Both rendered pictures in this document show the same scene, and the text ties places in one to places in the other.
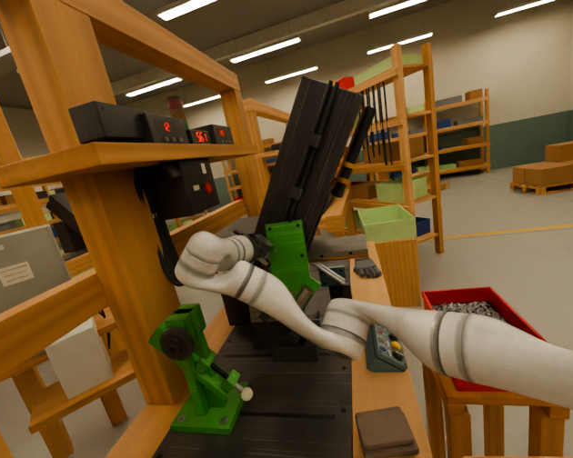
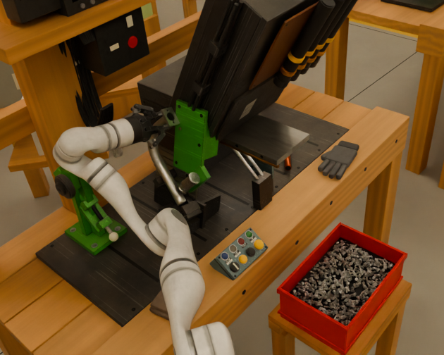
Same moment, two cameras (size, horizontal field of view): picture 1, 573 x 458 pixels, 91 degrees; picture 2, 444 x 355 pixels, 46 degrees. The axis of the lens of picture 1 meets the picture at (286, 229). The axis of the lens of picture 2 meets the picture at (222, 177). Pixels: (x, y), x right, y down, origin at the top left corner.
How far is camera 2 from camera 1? 95 cm
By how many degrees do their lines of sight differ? 37
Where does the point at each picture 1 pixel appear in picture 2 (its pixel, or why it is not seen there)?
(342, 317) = (156, 226)
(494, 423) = not seen: outside the picture
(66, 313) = (3, 135)
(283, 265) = (183, 146)
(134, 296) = (48, 134)
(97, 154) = (7, 58)
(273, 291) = (109, 190)
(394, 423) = not seen: hidden behind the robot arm
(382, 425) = not seen: hidden behind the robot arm
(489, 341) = (169, 286)
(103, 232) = (27, 82)
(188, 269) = (57, 155)
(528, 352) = (170, 300)
